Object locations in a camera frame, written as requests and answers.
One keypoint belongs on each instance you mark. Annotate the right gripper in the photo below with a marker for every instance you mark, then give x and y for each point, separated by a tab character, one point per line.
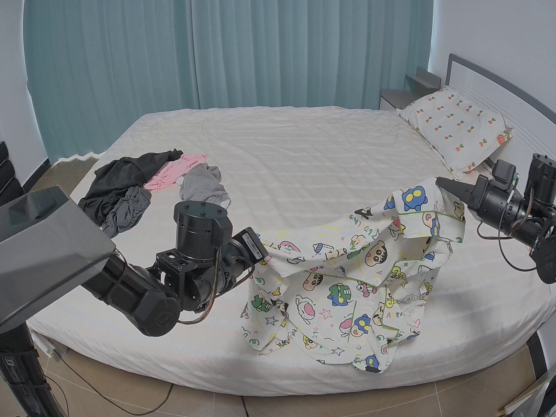
499	209

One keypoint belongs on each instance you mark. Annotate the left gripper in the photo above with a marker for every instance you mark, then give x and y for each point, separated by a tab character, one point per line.
249	252

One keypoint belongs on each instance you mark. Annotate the white printed pyjama top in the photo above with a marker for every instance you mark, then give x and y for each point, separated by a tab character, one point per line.
347	276

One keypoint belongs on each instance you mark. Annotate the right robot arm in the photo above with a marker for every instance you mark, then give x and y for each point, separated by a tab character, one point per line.
543	198

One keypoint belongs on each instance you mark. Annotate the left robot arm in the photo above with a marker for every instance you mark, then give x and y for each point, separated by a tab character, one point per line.
52	250

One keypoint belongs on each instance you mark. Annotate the white printed pillow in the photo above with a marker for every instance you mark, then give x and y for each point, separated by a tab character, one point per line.
456	128

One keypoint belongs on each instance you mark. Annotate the grey knit garment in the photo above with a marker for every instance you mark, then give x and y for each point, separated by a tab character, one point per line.
202	185

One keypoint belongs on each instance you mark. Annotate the grey bedside table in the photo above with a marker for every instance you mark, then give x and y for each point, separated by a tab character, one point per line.
404	96

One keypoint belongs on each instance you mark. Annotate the pink garment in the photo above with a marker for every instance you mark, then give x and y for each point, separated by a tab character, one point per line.
173	172

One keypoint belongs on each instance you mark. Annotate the bed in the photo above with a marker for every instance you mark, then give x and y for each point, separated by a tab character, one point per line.
304	154

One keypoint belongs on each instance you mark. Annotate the dark grey garment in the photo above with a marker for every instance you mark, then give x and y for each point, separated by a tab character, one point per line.
128	211

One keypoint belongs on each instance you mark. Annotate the black garment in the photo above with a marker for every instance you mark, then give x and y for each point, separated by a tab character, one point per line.
113	176

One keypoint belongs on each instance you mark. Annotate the blue-green curtain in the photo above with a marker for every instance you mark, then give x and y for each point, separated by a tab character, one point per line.
312	37
113	59

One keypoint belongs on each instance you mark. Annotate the dark grey chest of drawers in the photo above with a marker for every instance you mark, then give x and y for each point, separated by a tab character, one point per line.
8	176

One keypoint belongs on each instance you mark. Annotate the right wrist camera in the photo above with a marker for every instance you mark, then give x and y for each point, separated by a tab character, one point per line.
504	174

